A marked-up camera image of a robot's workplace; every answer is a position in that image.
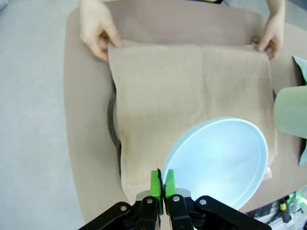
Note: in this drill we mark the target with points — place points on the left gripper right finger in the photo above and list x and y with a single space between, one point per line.
170 184

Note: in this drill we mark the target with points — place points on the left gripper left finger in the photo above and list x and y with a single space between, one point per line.
156 187

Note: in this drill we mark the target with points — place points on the light blue bowl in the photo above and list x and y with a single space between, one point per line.
216 163

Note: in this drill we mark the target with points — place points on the beige cloth mat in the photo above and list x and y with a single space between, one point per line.
168 91

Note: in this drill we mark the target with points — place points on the light green tall cup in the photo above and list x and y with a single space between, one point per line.
292 110

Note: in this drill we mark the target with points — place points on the teal cloth mat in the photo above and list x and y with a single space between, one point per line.
301 69

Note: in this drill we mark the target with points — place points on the dark brown plastic tray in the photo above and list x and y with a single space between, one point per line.
111 119

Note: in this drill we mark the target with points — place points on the person's right hand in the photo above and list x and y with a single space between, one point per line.
96 26

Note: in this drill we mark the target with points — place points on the person's left hand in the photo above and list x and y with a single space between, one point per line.
274 33

